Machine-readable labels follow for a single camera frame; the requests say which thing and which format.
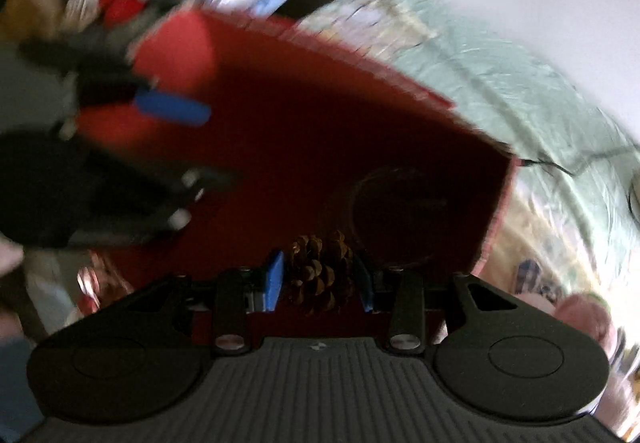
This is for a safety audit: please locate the red cardboard box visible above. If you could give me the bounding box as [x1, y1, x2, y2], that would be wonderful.
[75, 8, 518, 344]

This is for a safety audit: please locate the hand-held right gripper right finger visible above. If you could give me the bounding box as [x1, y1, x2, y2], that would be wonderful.
[352, 255, 521, 356]

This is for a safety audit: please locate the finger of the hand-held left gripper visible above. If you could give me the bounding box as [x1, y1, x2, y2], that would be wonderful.
[145, 168, 236, 231]
[20, 36, 211, 129]

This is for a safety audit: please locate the pale green printed blanket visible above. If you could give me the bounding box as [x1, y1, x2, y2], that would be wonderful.
[297, 0, 640, 439]

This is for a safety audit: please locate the brown pine cone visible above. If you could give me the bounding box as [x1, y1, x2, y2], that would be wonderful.
[282, 230, 361, 316]

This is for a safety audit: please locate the dark cylindrical container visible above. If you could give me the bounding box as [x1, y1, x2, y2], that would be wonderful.
[347, 167, 453, 269]

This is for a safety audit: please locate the black cable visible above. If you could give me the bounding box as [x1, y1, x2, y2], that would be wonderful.
[517, 146, 640, 175]

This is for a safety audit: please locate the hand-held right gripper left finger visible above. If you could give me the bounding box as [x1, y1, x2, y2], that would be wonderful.
[122, 250, 286, 356]

